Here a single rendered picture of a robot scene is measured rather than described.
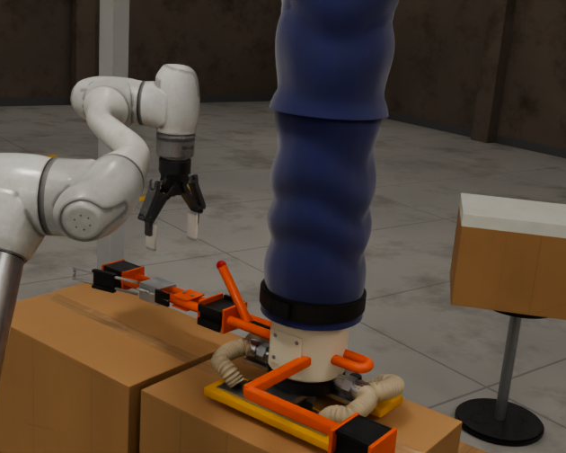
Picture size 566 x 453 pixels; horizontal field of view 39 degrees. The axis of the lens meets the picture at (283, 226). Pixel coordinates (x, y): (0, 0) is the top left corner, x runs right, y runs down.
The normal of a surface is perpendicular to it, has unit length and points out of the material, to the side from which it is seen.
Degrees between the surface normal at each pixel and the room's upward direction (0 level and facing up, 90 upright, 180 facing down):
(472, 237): 90
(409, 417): 0
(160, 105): 90
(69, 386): 90
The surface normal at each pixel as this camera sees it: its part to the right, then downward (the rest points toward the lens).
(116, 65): 0.79, 0.22
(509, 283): -0.18, 0.25
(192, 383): 0.07, -0.96
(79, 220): 0.06, 0.42
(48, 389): -0.62, 0.17
